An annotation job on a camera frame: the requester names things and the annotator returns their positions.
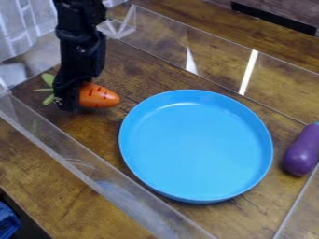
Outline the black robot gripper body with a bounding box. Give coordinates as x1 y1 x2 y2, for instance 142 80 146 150
50 0 107 82

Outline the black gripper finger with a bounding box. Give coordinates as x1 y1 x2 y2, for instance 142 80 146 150
51 74 90 113

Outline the orange toy carrot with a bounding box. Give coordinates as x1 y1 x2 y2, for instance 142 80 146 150
35 73 119 108

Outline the blue round tray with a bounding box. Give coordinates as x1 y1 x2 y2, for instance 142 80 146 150
118 90 273 204

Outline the blue object at corner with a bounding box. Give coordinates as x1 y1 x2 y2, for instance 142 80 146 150
0 202 19 239

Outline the purple toy eggplant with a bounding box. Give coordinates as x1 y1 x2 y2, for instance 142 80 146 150
282 122 319 176

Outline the clear acrylic enclosure wall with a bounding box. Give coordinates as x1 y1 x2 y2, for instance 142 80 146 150
0 0 319 239

